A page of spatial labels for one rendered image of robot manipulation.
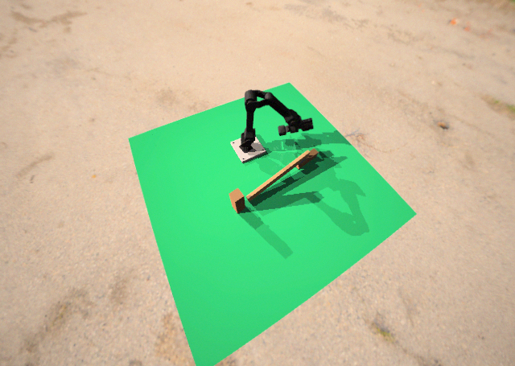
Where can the long wooden rail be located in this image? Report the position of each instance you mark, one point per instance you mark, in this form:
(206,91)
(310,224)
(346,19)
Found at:
(277,176)

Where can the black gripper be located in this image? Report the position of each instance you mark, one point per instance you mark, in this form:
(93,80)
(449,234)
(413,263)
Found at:
(282,130)

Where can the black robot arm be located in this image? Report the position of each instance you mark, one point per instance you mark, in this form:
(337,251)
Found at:
(292,118)

